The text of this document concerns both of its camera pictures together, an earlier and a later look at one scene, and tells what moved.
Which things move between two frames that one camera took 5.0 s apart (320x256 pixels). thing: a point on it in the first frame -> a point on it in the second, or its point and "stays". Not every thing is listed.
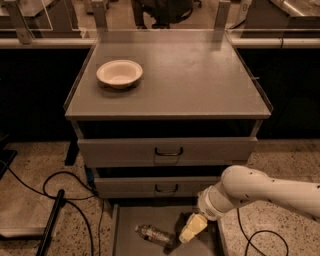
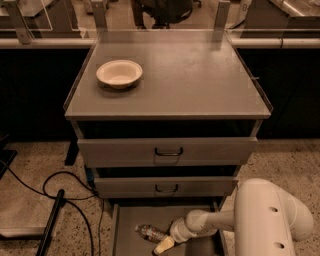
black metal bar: x=51 y=223 stays
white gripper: x=207 y=208 -> x=177 y=230
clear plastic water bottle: x=155 y=234 stays
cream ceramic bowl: x=119 y=74 stays
